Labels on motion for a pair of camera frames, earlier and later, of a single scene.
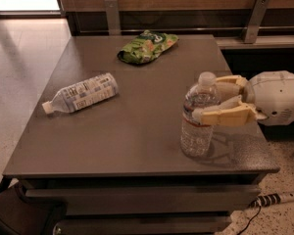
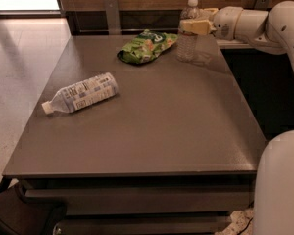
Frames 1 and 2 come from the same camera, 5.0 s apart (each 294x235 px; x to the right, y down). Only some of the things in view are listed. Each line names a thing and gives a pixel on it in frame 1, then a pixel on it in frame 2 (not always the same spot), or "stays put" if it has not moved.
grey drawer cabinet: (118, 164) stays put
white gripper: (273, 97) → (223, 22)
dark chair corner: (12, 212) stays put
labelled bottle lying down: (74, 97) stays put
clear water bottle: (197, 138) → (187, 44)
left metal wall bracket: (113, 19) stays put
